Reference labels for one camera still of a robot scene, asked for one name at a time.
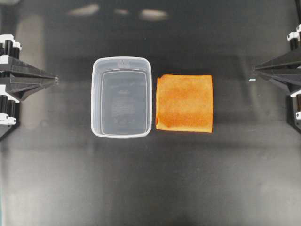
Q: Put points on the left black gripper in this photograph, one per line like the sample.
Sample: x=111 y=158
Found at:
x=11 y=93

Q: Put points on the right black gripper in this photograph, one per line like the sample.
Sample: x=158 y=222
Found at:
x=285 y=72

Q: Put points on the clear plastic container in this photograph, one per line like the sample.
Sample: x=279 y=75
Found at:
x=121 y=97

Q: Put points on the folded orange towel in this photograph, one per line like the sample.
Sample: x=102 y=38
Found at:
x=185 y=103

